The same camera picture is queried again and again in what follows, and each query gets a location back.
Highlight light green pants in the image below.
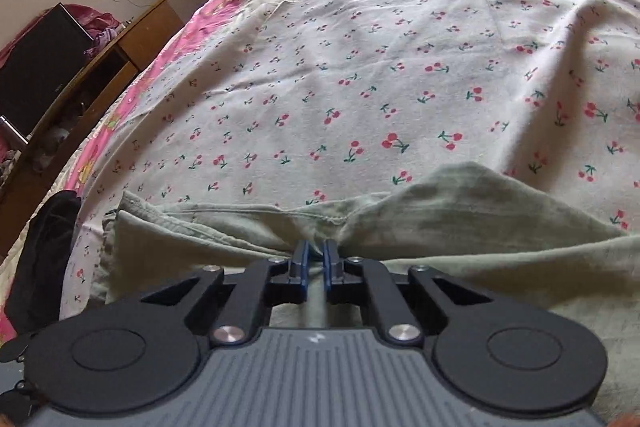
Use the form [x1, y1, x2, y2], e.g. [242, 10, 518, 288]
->
[88, 162, 639, 418]

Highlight cherry print bed sheet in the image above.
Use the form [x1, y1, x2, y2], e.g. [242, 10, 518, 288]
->
[60, 0, 640, 323]

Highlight black garment at bed edge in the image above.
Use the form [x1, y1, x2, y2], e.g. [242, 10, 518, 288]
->
[4, 191, 81, 335]

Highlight wooden side cabinet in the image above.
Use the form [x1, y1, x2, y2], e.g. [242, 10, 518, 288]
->
[1, 0, 183, 257]

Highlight black speaker box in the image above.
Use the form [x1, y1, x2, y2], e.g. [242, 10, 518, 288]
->
[0, 3, 93, 135]

